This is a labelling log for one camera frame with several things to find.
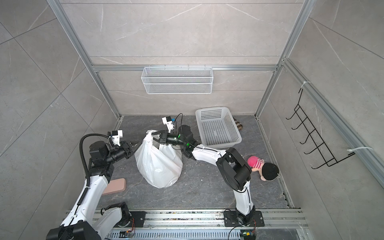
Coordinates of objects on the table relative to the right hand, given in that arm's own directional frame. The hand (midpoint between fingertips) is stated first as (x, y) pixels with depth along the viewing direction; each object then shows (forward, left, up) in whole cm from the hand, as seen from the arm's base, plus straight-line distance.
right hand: (150, 137), depth 72 cm
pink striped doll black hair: (-8, -64, -25) cm, 69 cm away
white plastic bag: (-11, -5, -10) cm, 16 cm away
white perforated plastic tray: (+28, -39, -27) cm, 55 cm away
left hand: (0, +4, -3) cm, 5 cm away
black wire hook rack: (-16, -76, +4) cm, 78 cm away
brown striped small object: (+29, -55, -25) cm, 67 cm away
